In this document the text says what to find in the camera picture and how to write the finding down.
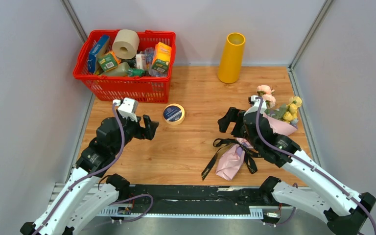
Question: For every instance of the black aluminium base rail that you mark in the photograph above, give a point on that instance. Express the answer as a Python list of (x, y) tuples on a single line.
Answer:
[(203, 202)]

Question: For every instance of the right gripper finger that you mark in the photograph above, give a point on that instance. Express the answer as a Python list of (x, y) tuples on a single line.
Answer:
[(235, 115), (224, 123)]

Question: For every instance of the pink purple wrapping paper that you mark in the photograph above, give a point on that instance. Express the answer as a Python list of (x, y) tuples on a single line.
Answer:
[(278, 136)]

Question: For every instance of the black printed ribbon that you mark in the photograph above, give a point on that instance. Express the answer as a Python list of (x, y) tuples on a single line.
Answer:
[(230, 156)]

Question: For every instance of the dark green packet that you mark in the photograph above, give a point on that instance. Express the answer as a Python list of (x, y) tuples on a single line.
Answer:
[(132, 72)]

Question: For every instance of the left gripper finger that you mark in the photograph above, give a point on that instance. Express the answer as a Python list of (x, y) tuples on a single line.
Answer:
[(149, 124), (148, 133)]

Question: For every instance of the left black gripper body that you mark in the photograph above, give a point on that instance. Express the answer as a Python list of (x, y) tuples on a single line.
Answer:
[(131, 129)]

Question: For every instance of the white pink small carton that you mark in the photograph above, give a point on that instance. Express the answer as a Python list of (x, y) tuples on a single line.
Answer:
[(141, 63)]

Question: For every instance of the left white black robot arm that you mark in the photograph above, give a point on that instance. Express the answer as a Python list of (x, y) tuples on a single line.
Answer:
[(89, 190)]

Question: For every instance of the green yellow carton box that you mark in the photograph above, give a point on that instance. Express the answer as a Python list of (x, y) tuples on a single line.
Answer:
[(108, 61)]

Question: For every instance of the orange yellow sponge pack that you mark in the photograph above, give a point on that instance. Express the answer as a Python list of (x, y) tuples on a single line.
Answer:
[(161, 58)]

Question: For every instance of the green liquid bottle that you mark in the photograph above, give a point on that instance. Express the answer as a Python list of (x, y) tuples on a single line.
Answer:
[(120, 71)]

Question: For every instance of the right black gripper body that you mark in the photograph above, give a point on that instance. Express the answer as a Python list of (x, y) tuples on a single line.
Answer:
[(244, 133)]

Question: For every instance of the red plastic shopping basket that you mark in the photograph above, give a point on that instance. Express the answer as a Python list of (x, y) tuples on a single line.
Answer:
[(142, 89)]

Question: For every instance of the blue snack box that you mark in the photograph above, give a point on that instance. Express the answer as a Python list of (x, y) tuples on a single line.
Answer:
[(96, 52)]

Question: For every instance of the yellow tapered vase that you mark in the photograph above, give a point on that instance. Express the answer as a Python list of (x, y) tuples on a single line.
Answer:
[(231, 60)]

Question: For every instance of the masking tape roll blue label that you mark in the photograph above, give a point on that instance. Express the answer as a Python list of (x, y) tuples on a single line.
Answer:
[(174, 114)]

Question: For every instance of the pink artificial flower stem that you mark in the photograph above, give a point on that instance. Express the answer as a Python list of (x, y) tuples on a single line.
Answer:
[(266, 92)]

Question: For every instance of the brown toilet paper roll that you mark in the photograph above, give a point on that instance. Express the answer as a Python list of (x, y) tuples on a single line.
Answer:
[(126, 44)]

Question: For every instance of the yellow artificial flower bunch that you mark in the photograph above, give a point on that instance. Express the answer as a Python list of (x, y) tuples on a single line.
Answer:
[(287, 113)]

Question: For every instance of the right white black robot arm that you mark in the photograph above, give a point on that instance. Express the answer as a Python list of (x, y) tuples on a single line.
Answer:
[(343, 209)]

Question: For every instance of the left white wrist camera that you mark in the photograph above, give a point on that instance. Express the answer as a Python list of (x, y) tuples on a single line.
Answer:
[(126, 108)]

